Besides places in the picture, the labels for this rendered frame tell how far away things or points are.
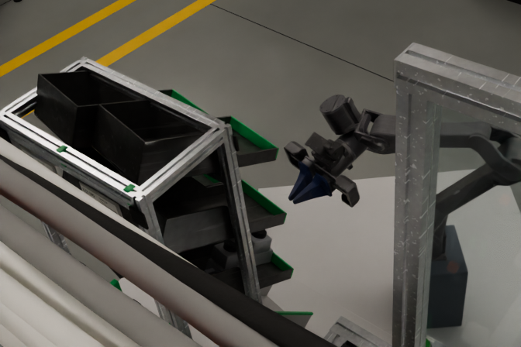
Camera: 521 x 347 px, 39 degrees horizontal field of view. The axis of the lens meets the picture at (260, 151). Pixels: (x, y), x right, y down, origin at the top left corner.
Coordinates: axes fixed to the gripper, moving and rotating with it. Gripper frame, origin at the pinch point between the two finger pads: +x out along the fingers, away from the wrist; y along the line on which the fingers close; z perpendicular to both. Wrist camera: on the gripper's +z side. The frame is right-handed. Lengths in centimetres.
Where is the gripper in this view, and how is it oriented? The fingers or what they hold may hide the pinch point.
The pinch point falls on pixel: (303, 189)
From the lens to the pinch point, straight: 147.9
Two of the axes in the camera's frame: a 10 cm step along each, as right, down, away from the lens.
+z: -2.8, -6.0, -7.5
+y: 6.4, 4.7, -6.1
